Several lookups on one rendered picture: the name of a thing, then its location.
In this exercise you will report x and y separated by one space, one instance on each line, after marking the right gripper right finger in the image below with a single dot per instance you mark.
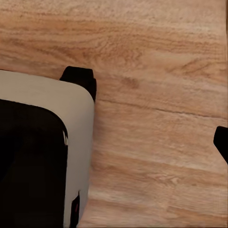
221 141

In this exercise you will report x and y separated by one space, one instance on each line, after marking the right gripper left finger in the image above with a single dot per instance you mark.
11 142

